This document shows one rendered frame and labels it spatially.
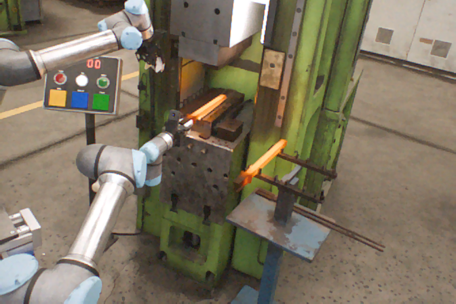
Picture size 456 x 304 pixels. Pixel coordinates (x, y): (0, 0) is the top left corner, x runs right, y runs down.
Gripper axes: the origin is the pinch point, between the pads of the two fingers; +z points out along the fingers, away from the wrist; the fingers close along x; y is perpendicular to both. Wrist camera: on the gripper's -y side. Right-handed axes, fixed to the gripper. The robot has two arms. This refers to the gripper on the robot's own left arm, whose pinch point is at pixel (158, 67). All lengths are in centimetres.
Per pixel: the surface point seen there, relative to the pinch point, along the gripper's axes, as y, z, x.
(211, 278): 46, 109, 33
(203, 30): -19.6, -8.6, 13.9
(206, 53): -14.9, 0.4, 16.2
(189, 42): -16.4, -2.6, 7.4
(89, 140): 21, 48, -43
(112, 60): -4.8, 9.5, -31.2
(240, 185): 35, 13, 53
